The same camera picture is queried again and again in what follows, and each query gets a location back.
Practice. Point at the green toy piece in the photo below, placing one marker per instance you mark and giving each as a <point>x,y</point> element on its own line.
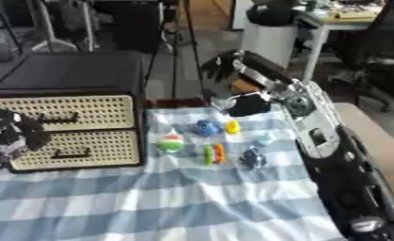
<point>208,155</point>

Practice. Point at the orange toy piece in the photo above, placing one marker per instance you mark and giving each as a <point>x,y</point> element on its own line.
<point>219,153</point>

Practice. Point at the green white red toy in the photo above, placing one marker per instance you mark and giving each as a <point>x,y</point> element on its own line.
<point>171,143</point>

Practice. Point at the black tripod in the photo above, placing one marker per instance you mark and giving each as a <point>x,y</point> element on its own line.
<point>184,37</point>

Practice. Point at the dark blue toy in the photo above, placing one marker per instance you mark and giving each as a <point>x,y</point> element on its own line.
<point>253,158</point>

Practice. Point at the white table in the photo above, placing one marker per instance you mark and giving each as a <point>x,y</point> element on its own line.
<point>337,20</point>

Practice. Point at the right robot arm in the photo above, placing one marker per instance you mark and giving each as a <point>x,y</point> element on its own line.
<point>342,175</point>

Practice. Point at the blue soft toy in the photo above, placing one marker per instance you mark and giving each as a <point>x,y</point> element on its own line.
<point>207,128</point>

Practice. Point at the pale pierced drawer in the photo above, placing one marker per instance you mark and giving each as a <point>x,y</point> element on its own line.
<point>95,111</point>
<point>106,147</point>

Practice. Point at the white metal stand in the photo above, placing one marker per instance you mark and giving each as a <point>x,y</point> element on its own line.
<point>54,40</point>

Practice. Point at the black office chair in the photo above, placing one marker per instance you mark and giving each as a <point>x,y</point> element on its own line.
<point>383,62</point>

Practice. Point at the black cabinet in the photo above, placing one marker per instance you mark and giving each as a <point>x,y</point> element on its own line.
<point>73,73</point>

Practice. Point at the white cylindrical bin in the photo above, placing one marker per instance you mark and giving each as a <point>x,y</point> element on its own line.
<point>268,44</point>

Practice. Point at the black bag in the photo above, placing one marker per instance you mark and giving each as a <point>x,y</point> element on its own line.
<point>270,14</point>

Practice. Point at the light blue toy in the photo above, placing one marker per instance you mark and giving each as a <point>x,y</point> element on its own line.
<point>265,139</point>

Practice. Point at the dark red box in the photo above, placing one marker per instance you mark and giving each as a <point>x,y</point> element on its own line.
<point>175,103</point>

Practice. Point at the yellow toy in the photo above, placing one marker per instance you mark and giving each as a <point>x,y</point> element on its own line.
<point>233,127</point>

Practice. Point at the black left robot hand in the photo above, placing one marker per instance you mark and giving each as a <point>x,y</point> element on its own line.
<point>19,131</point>

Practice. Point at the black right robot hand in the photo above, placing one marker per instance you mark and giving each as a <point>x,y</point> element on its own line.
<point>248,105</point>

